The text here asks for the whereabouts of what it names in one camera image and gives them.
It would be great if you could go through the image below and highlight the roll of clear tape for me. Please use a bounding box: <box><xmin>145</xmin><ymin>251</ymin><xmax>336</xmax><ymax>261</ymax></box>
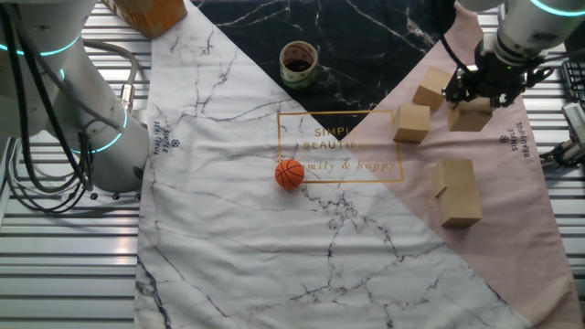
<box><xmin>279</xmin><ymin>39</ymin><xmax>320</xmax><ymax>90</ymax></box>

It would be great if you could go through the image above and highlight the marble pink black cloth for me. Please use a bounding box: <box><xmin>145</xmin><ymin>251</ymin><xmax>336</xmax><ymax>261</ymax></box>
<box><xmin>133</xmin><ymin>0</ymin><xmax>585</xmax><ymax>329</ymax></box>

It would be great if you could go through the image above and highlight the small orange basketball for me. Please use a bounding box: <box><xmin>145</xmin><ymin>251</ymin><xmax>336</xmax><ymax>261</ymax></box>
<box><xmin>274</xmin><ymin>158</ymin><xmax>306</xmax><ymax>191</ymax></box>

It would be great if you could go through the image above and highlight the grey cable with connector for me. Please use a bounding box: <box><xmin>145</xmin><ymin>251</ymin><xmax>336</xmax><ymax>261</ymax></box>
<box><xmin>81</xmin><ymin>39</ymin><xmax>141</xmax><ymax>113</ymax></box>

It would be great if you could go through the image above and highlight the black device mount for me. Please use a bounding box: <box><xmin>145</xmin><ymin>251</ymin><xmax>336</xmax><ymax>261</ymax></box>
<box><xmin>538</xmin><ymin>140</ymin><xmax>585</xmax><ymax>168</ymax></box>

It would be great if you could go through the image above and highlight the open cardboard box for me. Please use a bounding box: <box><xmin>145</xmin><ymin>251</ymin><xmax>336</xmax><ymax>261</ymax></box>
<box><xmin>101</xmin><ymin>0</ymin><xmax>189</xmax><ymax>40</ymax></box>

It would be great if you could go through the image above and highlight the black base cable bundle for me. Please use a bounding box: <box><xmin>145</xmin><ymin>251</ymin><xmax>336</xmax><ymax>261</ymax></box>
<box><xmin>0</xmin><ymin>132</ymin><xmax>100</xmax><ymax>216</ymax></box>

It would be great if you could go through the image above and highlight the small silver device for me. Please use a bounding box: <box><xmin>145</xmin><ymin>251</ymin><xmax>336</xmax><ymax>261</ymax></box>
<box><xmin>560</xmin><ymin>102</ymin><xmax>585</xmax><ymax>143</ymax></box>

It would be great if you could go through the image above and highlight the wooden cube block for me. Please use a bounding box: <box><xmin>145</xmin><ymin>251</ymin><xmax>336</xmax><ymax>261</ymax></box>
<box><xmin>432</xmin><ymin>158</ymin><xmax>477</xmax><ymax>197</ymax></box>
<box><xmin>392</xmin><ymin>103</ymin><xmax>431</xmax><ymax>144</ymax></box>
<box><xmin>412</xmin><ymin>66</ymin><xmax>454</xmax><ymax>112</ymax></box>
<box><xmin>447</xmin><ymin>96</ymin><xmax>494</xmax><ymax>133</ymax></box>
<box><xmin>437</xmin><ymin>186</ymin><xmax>484</xmax><ymax>229</ymax></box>

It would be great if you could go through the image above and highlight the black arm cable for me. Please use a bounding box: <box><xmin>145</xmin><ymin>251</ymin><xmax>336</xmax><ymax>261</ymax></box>
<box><xmin>0</xmin><ymin>0</ymin><xmax>476</xmax><ymax>193</ymax></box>

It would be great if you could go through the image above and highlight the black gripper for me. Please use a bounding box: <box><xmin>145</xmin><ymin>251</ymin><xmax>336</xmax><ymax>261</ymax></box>
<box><xmin>441</xmin><ymin>34</ymin><xmax>543</xmax><ymax>110</ymax></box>

